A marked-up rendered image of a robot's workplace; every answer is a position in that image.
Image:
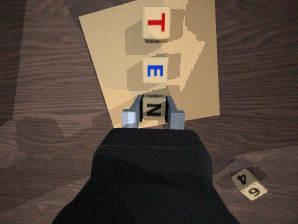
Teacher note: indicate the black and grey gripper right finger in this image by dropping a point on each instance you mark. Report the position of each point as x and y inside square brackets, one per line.
[174, 117]

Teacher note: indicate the tan flat mat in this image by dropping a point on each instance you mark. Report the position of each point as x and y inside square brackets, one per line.
[114, 39]

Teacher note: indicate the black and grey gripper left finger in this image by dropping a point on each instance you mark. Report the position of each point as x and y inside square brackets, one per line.
[133, 116]

